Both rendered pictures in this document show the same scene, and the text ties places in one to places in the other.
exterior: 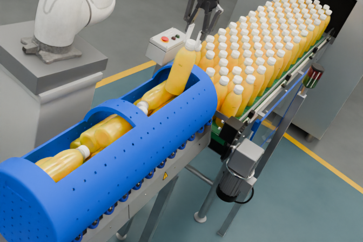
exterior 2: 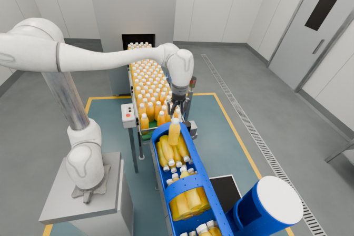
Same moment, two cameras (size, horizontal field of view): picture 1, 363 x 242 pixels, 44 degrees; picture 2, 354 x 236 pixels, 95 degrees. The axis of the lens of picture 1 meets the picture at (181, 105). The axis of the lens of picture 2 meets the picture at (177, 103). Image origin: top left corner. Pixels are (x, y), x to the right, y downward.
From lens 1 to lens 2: 1.05 m
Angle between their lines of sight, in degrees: 33
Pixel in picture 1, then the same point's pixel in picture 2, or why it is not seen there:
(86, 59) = (115, 164)
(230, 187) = not seen: hidden behind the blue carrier
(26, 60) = (94, 205)
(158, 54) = (131, 124)
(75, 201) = not seen: outside the picture
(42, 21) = (84, 181)
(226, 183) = not seen: hidden behind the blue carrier
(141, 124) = (202, 181)
